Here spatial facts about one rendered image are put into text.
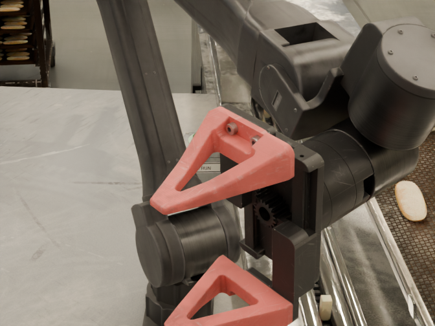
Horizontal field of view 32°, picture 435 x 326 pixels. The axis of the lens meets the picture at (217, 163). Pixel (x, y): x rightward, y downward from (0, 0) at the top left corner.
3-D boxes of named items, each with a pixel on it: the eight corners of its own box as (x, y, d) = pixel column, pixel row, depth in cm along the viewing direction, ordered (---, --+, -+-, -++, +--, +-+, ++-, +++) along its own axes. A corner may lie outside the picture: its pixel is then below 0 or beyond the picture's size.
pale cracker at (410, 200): (391, 184, 111) (390, 178, 110) (417, 181, 110) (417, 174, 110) (403, 223, 102) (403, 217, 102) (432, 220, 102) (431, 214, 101)
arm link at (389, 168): (406, 186, 56) (355, 134, 58) (448, 127, 51) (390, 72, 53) (345, 226, 52) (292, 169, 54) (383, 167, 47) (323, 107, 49)
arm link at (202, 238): (193, 257, 96) (155, 270, 93) (194, 190, 91) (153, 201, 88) (228, 300, 89) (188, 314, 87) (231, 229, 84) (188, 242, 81)
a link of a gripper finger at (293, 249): (207, 387, 45) (313, 311, 50) (200, 303, 41) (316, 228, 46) (141, 326, 50) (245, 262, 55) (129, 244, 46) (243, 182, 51)
